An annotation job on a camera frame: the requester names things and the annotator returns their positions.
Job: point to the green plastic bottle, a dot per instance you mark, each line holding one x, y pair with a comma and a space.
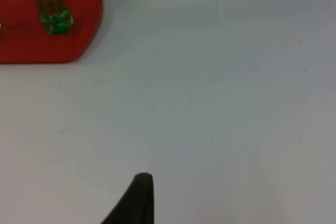
52, 11

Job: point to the red plastic tray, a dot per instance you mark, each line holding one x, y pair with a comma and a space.
23, 45

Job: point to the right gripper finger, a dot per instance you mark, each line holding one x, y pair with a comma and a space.
139, 203

